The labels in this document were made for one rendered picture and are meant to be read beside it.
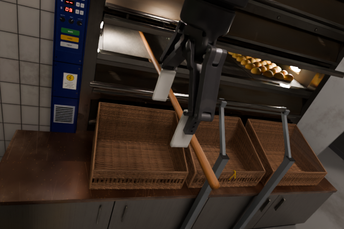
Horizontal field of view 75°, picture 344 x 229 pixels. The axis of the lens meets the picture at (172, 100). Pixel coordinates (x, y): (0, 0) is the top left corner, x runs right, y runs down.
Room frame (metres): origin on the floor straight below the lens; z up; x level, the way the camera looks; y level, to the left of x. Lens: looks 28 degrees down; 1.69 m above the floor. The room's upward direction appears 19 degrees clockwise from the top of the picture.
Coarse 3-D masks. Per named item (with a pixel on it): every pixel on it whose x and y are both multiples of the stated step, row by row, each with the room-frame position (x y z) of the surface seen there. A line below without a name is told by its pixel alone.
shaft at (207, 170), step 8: (144, 40) 1.69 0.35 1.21; (152, 56) 1.40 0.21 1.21; (168, 96) 0.97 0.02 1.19; (176, 104) 0.89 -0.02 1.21; (176, 112) 0.84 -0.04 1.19; (192, 136) 0.69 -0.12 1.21; (192, 144) 0.66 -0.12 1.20; (200, 152) 0.62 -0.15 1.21; (200, 160) 0.59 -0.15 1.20; (208, 168) 0.55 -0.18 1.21; (208, 176) 0.53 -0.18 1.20; (216, 184) 0.50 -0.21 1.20
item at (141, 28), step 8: (112, 24) 1.11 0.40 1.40; (120, 24) 1.13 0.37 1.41; (128, 24) 1.15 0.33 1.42; (152, 32) 1.20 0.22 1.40; (160, 32) 1.22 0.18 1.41; (224, 48) 1.38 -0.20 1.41; (256, 56) 1.47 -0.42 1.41; (264, 56) 1.50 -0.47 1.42; (288, 64) 1.58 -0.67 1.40; (296, 64) 1.61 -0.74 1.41; (320, 72) 1.71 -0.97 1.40; (328, 72) 1.74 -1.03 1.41
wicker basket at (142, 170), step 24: (96, 120) 1.18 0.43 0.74; (120, 120) 1.26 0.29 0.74; (144, 120) 1.33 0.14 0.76; (168, 120) 1.40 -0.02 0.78; (96, 144) 1.13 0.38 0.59; (120, 144) 1.20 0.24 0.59; (144, 144) 1.28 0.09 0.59; (168, 144) 1.34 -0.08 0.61; (96, 168) 0.94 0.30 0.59; (120, 168) 1.00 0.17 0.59; (144, 168) 1.06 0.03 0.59; (168, 168) 1.13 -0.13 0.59
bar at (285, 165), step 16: (176, 96) 1.05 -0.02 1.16; (288, 112) 1.35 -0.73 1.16; (224, 128) 1.08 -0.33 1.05; (224, 144) 1.02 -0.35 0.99; (288, 144) 1.23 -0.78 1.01; (224, 160) 0.96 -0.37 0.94; (288, 160) 1.15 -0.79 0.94; (272, 176) 1.17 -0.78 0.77; (208, 192) 0.96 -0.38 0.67; (192, 208) 0.97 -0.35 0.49; (256, 208) 1.15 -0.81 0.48; (240, 224) 1.16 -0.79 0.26
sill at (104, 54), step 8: (104, 56) 1.25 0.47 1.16; (112, 56) 1.27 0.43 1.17; (120, 56) 1.29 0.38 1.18; (128, 56) 1.33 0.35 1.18; (136, 56) 1.38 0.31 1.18; (136, 64) 1.33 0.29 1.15; (144, 64) 1.35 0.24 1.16; (152, 64) 1.37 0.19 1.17; (160, 64) 1.39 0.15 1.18; (176, 72) 1.44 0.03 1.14; (184, 72) 1.46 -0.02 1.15; (224, 80) 1.59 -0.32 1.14; (232, 80) 1.62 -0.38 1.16; (240, 80) 1.64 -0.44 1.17; (248, 80) 1.67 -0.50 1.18; (256, 80) 1.74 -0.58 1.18; (272, 88) 1.77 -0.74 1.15; (280, 88) 1.80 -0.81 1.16; (288, 88) 1.84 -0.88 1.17; (296, 88) 1.89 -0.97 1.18; (304, 88) 1.97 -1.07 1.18
